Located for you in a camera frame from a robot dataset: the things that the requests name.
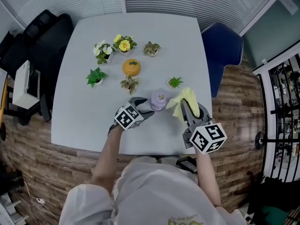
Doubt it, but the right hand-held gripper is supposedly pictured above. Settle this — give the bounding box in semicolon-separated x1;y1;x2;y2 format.
180;99;227;154

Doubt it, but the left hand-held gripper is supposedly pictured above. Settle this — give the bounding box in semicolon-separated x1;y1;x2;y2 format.
114;97;155;131

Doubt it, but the yellow knitted cloth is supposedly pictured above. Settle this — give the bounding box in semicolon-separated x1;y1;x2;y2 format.
165;87;200;124

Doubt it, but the person's right forearm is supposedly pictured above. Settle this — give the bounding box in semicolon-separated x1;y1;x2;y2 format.
194;150;222;207

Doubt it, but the person's left forearm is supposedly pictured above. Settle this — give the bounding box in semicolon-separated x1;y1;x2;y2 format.
90;125;124;192

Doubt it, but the large-leaved variegated potted plant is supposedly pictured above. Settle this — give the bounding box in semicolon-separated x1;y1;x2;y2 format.
120;74;141;95

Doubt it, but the spiky green potted plant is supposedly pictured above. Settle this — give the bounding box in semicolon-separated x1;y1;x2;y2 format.
166;75;184;90

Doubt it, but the orange pumpkin-shaped jar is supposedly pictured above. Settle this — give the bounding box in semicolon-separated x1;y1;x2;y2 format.
122;59;142;77

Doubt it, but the green leafy potted plant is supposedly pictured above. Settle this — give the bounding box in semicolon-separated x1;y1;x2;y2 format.
85;67;108;89

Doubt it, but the small variegated potted plant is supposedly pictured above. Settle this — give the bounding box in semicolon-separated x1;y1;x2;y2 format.
143;40;162;57

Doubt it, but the yellow flower potted plant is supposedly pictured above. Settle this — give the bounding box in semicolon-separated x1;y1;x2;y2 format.
112;33;138;57

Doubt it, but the white flower potted plant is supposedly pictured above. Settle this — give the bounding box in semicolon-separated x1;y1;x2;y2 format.
93;39;115;65

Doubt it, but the blue chair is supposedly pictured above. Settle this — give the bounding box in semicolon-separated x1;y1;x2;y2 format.
201;22;244;98

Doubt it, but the black metal railing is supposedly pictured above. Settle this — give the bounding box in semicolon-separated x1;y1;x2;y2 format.
256;52;300;185

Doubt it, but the person's white shirt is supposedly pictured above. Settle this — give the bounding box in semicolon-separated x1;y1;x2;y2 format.
60;156;247;225

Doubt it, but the black bag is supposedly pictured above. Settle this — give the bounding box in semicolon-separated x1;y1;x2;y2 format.
248;176;300;215

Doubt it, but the frosted glass door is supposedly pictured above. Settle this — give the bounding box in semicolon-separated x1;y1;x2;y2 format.
242;0;300;69

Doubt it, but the black office chair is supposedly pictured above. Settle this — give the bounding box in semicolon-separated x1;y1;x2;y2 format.
0;30;30;79
23;9;75;123

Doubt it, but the white printer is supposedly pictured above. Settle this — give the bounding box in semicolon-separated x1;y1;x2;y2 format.
12;60;42;110

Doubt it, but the green round bin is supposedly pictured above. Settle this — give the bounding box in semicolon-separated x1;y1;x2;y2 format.
261;205;290;225

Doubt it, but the yellow round table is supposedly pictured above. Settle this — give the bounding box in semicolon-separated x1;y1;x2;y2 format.
0;77;7;142

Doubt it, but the small white door notice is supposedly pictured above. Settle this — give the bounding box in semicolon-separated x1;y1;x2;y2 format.
278;0;298;15

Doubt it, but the white shelf unit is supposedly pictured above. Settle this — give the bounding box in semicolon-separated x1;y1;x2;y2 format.
0;192;29;225

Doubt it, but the black cable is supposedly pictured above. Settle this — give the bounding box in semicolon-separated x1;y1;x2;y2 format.
107;123;119;137

